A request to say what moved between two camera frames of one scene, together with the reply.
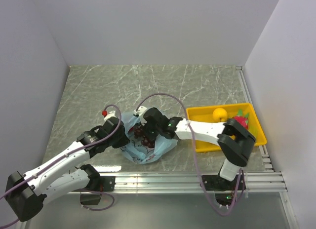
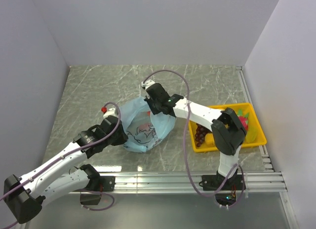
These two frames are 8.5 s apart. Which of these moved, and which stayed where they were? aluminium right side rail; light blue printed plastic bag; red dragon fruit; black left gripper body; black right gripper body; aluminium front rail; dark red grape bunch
Moved: light blue printed plastic bag; dark red grape bunch; black right gripper body
Stayed: aluminium right side rail; red dragon fruit; black left gripper body; aluminium front rail
